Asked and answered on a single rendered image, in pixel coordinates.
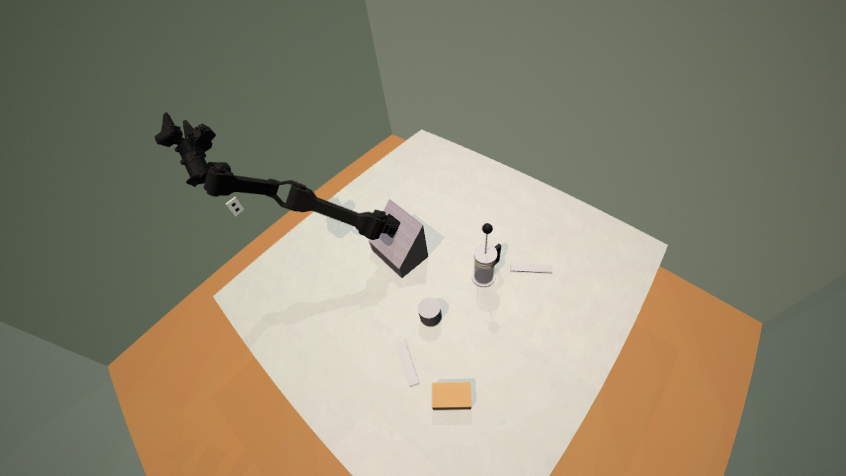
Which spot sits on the black cylinder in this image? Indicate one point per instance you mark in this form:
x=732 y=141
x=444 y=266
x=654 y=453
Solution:
x=429 y=310

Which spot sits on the tan cube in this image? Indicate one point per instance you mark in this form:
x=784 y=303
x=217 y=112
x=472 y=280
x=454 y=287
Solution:
x=451 y=396

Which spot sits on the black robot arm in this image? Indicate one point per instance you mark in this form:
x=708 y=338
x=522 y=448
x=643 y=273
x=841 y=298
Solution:
x=219 y=180

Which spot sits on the glass french press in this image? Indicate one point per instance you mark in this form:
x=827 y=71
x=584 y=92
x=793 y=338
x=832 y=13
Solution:
x=485 y=259

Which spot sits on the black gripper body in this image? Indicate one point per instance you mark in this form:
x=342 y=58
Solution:
x=173 y=135

